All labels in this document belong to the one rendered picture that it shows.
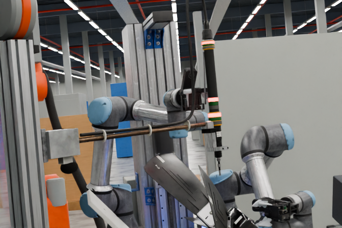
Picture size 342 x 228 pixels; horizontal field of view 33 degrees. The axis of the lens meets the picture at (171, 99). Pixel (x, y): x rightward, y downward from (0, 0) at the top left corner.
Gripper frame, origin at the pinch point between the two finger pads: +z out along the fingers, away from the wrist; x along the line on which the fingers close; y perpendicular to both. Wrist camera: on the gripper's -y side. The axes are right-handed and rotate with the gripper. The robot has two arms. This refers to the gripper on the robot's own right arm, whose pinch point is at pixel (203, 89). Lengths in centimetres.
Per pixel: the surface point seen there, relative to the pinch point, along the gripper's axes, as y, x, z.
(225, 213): 37.8, 8.4, 28.7
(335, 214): 56, -63, -21
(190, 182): 30.3, 10.8, 7.8
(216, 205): 33, 15, 38
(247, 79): -8, -97, -157
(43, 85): -27, 5, -403
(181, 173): 27.4, 12.8, 5.8
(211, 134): 15.3, 2.8, 10.5
